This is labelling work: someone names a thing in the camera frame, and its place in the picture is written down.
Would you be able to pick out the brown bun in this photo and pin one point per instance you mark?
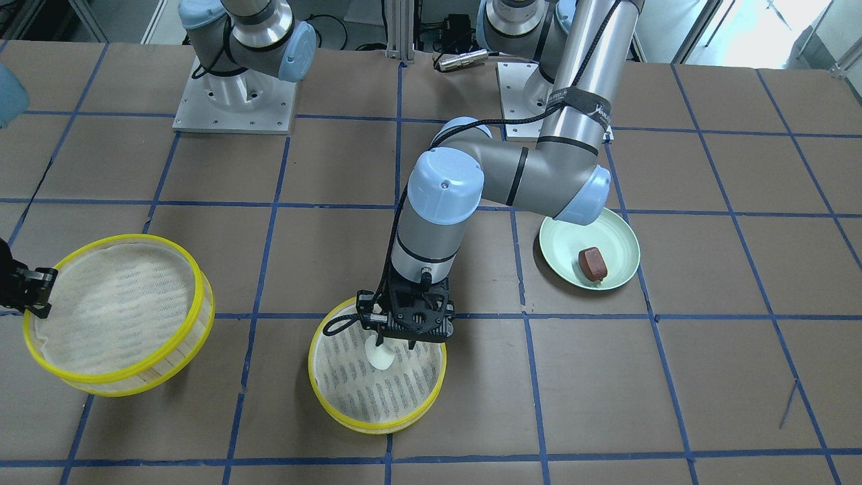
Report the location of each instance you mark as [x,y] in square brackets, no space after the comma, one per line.
[592,264]

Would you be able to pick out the white steamed bun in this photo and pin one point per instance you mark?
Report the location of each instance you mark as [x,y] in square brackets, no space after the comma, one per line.
[382,357]

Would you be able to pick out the aluminium frame post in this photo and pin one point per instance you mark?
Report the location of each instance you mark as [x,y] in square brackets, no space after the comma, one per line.
[399,20]

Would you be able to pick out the light green plate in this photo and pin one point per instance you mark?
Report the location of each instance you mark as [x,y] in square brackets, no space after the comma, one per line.
[562,243]

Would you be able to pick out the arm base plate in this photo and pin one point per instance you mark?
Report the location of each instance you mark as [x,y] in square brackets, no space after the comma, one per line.
[247,103]
[525,93]

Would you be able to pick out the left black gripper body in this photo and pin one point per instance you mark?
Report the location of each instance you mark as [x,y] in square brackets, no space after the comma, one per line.
[368,305]

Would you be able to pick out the silver cylindrical connector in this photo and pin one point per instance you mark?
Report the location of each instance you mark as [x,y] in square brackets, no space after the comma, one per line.
[460,61]

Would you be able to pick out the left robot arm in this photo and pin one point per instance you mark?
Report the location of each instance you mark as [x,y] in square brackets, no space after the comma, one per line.
[581,47]

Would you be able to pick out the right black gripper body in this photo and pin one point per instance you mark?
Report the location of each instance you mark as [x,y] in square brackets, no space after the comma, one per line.
[20,285]

